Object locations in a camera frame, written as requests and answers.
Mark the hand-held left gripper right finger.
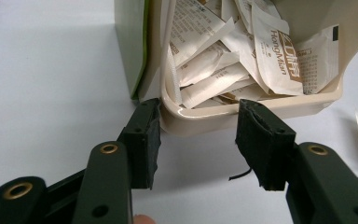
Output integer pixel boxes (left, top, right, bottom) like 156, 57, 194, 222
234, 98, 297, 191

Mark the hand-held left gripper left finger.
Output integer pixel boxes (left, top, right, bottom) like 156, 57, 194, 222
117, 97, 163, 190

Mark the pile of white packets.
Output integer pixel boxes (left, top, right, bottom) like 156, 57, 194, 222
163, 0, 340, 110

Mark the green drawer box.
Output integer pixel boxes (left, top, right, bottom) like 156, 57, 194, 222
114, 0, 152, 101

